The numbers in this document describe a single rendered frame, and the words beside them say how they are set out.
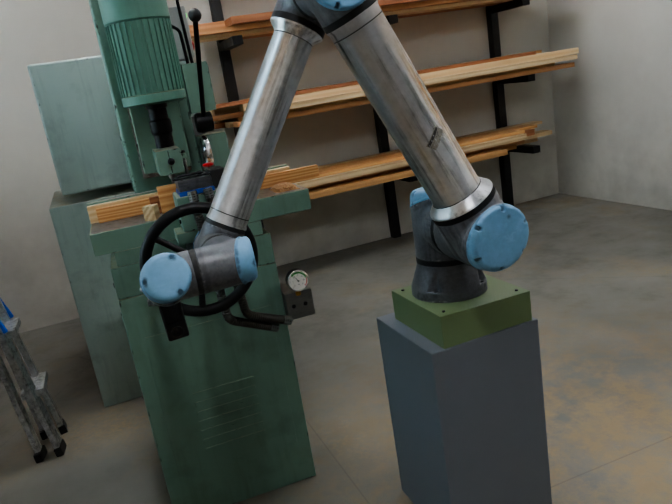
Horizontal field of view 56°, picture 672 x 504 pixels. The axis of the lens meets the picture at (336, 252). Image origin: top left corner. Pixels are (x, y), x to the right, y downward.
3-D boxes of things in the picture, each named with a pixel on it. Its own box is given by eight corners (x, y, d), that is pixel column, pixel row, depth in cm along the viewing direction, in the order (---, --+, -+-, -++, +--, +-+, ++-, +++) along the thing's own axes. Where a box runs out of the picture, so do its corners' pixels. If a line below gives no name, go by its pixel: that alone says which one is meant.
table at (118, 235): (92, 265, 157) (86, 242, 156) (95, 242, 186) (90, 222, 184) (323, 213, 174) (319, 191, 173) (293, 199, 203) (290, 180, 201)
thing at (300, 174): (99, 223, 180) (95, 209, 179) (99, 222, 182) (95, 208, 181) (319, 177, 198) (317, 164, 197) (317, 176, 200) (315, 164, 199)
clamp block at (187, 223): (182, 233, 163) (175, 199, 161) (177, 224, 176) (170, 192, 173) (239, 220, 167) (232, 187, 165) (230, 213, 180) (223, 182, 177)
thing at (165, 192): (162, 214, 178) (156, 187, 176) (162, 213, 180) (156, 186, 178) (238, 198, 184) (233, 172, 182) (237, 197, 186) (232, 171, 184)
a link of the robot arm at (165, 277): (200, 294, 117) (145, 308, 114) (197, 298, 129) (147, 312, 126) (187, 244, 117) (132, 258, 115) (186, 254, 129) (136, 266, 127)
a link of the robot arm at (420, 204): (457, 240, 169) (450, 175, 165) (492, 253, 154) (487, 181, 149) (405, 252, 165) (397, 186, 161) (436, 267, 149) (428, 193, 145)
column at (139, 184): (144, 236, 203) (86, -3, 184) (141, 225, 224) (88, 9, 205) (213, 221, 209) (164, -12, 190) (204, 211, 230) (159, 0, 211)
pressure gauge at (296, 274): (290, 300, 180) (285, 273, 178) (287, 296, 183) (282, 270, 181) (311, 294, 181) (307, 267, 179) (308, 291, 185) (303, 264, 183)
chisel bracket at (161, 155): (161, 182, 179) (154, 151, 177) (158, 177, 192) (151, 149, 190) (187, 176, 181) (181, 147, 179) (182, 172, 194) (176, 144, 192)
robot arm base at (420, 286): (466, 272, 174) (463, 237, 171) (501, 292, 156) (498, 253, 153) (401, 287, 170) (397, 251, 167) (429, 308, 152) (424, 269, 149)
